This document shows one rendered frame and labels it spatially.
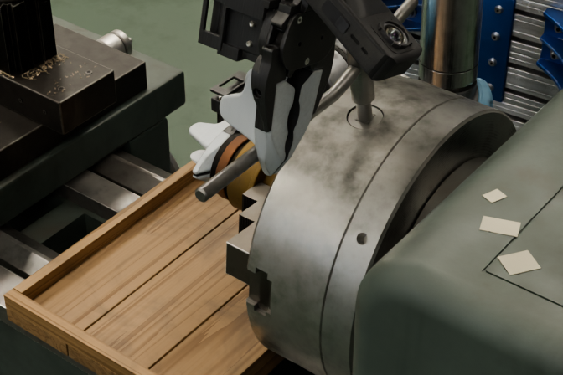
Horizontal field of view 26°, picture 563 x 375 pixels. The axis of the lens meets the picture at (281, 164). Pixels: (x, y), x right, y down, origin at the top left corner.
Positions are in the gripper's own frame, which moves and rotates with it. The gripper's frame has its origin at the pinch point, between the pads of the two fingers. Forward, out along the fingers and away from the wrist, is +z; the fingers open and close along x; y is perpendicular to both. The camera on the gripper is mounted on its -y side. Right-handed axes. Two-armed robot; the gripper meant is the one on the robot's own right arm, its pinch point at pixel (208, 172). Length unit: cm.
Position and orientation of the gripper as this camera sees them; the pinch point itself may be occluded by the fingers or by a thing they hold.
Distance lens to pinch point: 131.7
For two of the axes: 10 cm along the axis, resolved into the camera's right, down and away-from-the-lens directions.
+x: 0.0, -8.1, -5.9
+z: -6.3, 4.6, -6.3
